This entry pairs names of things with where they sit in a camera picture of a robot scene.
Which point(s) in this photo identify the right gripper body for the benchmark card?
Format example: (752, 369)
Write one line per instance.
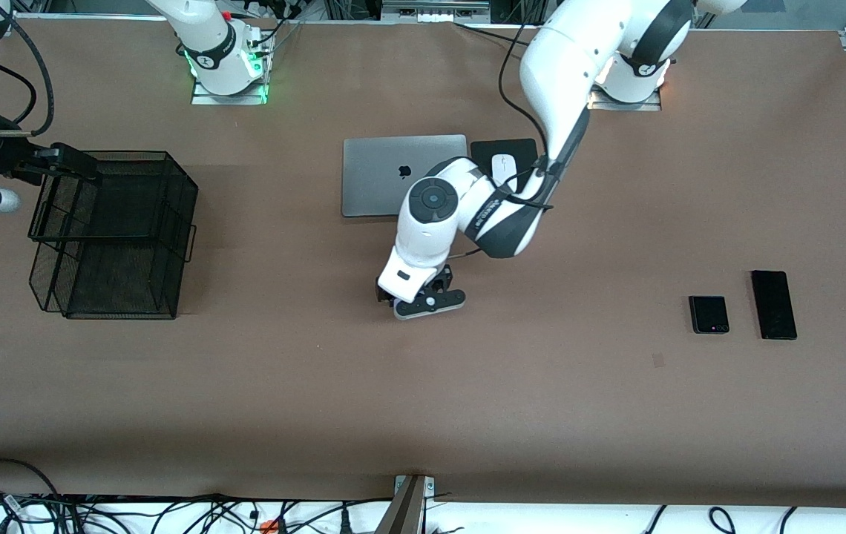
(1, 156)

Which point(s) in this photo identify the small black flip phone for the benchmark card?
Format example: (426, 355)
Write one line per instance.
(705, 311)

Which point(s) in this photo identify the tall black phone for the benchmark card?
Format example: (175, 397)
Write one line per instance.
(773, 304)

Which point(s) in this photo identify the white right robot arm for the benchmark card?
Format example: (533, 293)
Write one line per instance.
(219, 44)

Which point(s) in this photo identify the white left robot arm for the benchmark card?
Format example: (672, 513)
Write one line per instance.
(571, 59)

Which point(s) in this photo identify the grey closed laptop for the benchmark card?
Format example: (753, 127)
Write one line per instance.
(371, 178)

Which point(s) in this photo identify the white computer mouse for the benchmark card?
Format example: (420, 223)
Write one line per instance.
(501, 167)

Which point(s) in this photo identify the black mesh two-tier tray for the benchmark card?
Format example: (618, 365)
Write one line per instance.
(126, 282)

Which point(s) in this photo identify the black mouse pad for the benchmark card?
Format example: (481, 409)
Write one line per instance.
(482, 152)

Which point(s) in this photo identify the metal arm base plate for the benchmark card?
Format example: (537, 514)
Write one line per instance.
(646, 107)
(204, 99)

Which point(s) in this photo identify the aluminium camera pole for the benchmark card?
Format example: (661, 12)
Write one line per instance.
(404, 512)

